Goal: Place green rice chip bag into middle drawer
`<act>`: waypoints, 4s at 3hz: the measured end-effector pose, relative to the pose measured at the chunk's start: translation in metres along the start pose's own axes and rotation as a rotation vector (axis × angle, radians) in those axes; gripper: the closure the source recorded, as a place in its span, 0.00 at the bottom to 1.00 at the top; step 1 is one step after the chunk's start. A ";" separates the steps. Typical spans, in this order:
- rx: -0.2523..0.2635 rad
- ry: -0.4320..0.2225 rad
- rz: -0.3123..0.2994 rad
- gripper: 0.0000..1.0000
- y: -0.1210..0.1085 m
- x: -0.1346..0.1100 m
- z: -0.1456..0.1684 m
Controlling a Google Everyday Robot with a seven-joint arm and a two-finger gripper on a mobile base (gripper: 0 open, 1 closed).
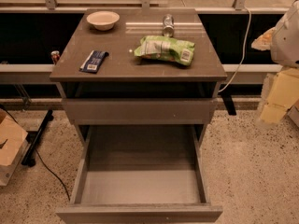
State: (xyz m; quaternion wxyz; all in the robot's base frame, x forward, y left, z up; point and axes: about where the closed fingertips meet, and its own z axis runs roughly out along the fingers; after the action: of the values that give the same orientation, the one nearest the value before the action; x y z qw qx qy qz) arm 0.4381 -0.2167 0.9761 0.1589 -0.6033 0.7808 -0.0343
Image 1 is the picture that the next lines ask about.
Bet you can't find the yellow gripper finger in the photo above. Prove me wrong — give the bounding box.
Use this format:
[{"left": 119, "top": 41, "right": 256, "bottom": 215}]
[{"left": 251, "top": 27, "right": 276, "bottom": 51}]

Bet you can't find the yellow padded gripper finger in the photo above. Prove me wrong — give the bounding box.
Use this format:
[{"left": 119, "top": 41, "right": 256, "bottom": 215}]
[{"left": 258, "top": 68, "right": 299, "bottom": 124}]

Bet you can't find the green rice chip bag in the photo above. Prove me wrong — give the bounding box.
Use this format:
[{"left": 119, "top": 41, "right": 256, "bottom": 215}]
[{"left": 134, "top": 35, "right": 195, "bottom": 66}]

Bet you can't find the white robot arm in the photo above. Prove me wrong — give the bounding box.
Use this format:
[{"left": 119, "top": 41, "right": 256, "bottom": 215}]
[{"left": 251, "top": 0, "right": 299, "bottom": 124}]

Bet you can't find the grey drawer cabinet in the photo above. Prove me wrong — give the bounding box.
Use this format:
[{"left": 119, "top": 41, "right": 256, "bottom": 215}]
[{"left": 49, "top": 7, "right": 228, "bottom": 224}]

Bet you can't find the open grey middle drawer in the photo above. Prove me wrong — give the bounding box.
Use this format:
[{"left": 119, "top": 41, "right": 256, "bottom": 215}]
[{"left": 57, "top": 125, "right": 222, "bottom": 224}]

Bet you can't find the closed grey top drawer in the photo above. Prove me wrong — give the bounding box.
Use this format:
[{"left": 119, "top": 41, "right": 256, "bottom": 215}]
[{"left": 62, "top": 99, "right": 217, "bottom": 125}]

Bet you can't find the cardboard box right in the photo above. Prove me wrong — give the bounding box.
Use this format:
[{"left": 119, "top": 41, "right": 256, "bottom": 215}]
[{"left": 288, "top": 100, "right": 299, "bottom": 127}]

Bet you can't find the cardboard box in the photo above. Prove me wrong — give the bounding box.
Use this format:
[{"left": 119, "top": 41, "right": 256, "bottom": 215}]
[
  {"left": 0, "top": 109, "right": 28, "bottom": 186},
  {"left": 288, "top": 100, "right": 299, "bottom": 127}
]

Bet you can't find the silver drink can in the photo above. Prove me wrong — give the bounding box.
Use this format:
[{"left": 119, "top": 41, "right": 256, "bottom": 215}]
[{"left": 163, "top": 14, "right": 174, "bottom": 37}]

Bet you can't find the white ceramic bowl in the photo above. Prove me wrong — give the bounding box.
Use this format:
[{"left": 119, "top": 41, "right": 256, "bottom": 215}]
[{"left": 87, "top": 11, "right": 120, "bottom": 31}]

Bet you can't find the dark blue snack packet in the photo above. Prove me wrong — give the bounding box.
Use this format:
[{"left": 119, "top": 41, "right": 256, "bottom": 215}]
[{"left": 79, "top": 50, "right": 109, "bottom": 74}]

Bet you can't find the red can behind cabinet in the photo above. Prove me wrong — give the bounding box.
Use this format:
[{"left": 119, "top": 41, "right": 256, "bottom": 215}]
[{"left": 50, "top": 50, "right": 60, "bottom": 64}]

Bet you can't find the black stand leg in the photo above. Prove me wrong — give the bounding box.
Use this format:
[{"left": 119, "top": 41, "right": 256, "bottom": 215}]
[{"left": 21, "top": 110, "right": 53, "bottom": 167}]

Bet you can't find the cardboard box left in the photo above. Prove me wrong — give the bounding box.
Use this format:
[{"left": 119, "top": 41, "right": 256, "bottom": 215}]
[{"left": 0, "top": 109, "right": 28, "bottom": 186}]

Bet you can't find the white cable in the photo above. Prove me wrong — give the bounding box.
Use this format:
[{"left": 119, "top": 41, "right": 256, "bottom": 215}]
[{"left": 217, "top": 7, "right": 252, "bottom": 94}]

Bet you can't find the black cable on floor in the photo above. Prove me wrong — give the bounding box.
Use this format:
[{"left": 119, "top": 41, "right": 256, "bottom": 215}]
[{"left": 0, "top": 105, "right": 71, "bottom": 202}]

